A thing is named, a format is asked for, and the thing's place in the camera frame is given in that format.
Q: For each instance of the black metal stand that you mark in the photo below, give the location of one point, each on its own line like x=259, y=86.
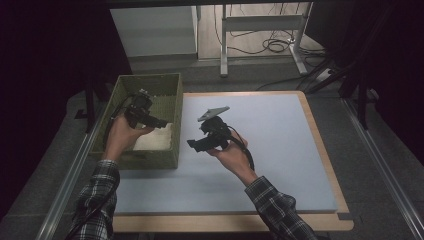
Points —
x=89, y=106
x=361, y=100

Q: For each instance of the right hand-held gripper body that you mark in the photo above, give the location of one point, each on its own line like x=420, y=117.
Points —
x=216, y=131

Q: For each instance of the aluminium floor rail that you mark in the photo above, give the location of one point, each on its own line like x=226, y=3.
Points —
x=383, y=166
x=66, y=186

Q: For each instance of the green woven basket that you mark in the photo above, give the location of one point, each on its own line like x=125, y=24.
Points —
x=166, y=96

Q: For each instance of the cream printed cloth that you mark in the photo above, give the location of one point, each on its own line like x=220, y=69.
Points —
x=155, y=140

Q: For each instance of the person's left hand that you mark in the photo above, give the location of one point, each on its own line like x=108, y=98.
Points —
x=120, y=140

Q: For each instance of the white cabinet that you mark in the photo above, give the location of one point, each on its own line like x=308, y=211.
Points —
x=156, y=30

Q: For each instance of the person's right hand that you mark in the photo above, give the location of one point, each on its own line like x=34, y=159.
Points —
x=236, y=156

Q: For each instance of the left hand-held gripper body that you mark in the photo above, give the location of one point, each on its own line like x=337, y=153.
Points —
x=140, y=106

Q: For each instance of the white power strip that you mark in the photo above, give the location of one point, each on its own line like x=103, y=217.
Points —
x=324, y=75

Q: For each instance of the light blue table mat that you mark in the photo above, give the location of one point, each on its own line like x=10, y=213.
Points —
x=266, y=150

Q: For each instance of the grey metal desk frame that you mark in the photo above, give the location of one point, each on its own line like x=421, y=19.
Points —
x=260, y=23

